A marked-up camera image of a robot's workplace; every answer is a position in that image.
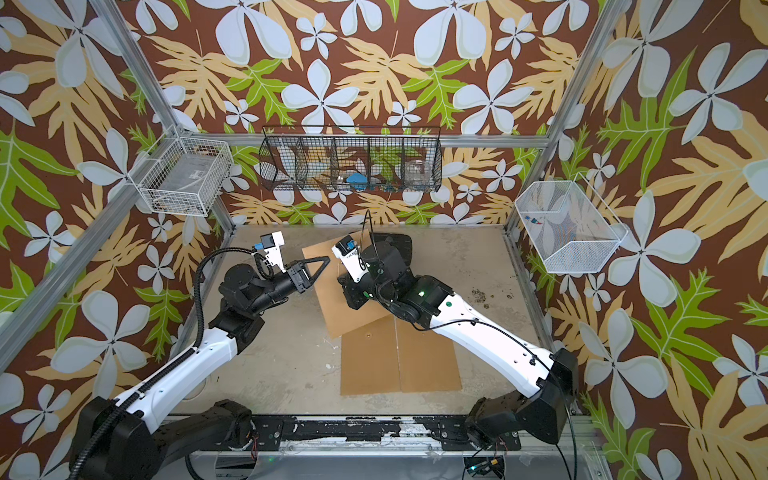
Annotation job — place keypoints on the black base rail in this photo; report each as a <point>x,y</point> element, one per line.
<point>276,433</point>

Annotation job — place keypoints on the white wire basket right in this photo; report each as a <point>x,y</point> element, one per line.
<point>572,228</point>

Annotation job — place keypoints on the blue item in basket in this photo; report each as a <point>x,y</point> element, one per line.
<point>357,181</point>

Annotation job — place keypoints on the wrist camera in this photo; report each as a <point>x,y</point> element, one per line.
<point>347,251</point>
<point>269,247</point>

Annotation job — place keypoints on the black wire basket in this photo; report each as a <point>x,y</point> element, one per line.
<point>394,158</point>

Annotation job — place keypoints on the brown file bag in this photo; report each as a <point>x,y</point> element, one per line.
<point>427,361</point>
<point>369,359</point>
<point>340,319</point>

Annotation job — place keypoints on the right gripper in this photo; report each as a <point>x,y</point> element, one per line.
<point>353,290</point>

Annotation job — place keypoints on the white wire basket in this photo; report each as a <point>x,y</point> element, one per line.
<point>185,176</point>
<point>572,228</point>

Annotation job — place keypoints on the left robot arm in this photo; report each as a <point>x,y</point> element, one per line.
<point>128,437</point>

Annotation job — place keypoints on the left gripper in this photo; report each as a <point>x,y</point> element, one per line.
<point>295,269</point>

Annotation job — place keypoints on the white wire basket left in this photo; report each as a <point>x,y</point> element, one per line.
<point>185,176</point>

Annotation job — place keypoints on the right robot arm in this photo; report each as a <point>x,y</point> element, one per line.
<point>544,382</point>

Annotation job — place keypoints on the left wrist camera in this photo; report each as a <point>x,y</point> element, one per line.
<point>269,247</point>

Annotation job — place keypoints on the black tool case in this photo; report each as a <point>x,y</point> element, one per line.
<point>403,243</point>

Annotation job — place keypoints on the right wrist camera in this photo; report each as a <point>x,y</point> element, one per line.
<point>347,251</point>

